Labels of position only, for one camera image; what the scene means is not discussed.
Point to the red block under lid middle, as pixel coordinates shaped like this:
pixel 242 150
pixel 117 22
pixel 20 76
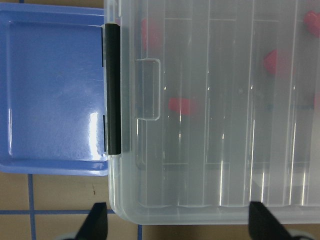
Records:
pixel 278 64

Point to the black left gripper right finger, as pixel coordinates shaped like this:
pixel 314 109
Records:
pixel 262 225

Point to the red block near latch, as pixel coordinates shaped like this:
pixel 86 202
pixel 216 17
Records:
pixel 151 34

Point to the black box latch handle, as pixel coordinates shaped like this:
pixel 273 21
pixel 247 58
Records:
pixel 111 52

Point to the blue plastic tray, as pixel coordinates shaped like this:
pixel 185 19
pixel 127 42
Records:
pixel 51 90

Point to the red block under lid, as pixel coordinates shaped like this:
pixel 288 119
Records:
pixel 278 64
pixel 183 106
pixel 312 21

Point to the red block under lid bottom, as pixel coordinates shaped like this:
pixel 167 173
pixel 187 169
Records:
pixel 183 106

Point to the red block under lid top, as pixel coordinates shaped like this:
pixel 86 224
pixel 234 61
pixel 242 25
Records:
pixel 312 21

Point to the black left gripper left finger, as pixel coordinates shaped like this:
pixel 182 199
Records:
pixel 95 226

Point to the clear plastic box lid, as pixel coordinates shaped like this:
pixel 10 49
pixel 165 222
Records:
pixel 225 112

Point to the clear plastic storage box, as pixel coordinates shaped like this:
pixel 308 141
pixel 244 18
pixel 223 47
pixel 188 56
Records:
pixel 117 180

